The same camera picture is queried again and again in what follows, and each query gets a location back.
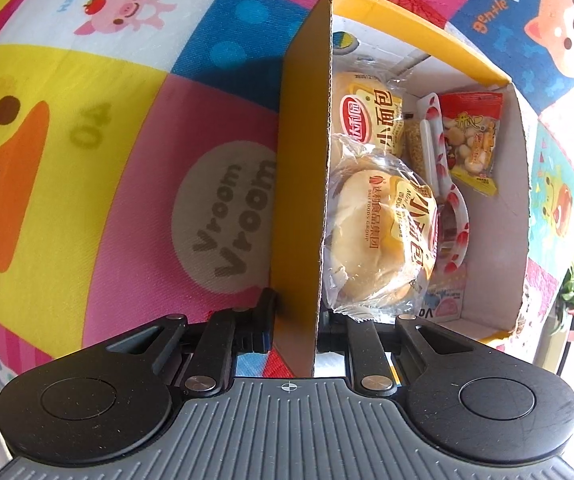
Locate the sesame snack bar packet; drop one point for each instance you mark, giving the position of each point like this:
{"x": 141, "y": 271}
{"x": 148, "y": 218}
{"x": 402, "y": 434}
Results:
{"x": 416, "y": 157}

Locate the flat volcano snack packet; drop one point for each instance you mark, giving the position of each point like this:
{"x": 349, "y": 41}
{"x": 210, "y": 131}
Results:
{"x": 444, "y": 299}

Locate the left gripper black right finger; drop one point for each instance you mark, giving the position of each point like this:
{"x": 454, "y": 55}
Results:
{"x": 332, "y": 332}

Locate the packaged small bread bun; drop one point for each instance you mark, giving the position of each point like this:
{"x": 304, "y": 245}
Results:
{"x": 365, "y": 110}

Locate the yellow cardboard box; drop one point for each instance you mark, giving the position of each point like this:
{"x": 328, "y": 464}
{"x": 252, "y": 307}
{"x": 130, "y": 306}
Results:
{"x": 496, "y": 294}

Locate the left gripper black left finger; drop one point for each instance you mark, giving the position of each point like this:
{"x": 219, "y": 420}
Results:
{"x": 255, "y": 326}

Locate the red white spoon-shaped jelly pack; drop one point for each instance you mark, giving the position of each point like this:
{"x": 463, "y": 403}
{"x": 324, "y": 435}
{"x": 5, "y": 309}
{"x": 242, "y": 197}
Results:
{"x": 439, "y": 177}

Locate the potted green plant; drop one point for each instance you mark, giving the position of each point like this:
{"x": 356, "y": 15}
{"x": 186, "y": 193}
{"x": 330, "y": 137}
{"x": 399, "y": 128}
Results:
{"x": 565, "y": 297}

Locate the colourful cartoon bed quilt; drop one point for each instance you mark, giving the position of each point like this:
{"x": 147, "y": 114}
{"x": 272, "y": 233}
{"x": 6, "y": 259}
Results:
{"x": 138, "y": 143}

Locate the red mixed nuts packet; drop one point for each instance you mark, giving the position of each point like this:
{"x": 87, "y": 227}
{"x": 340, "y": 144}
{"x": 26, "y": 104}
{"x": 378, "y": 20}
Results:
{"x": 471, "y": 121}

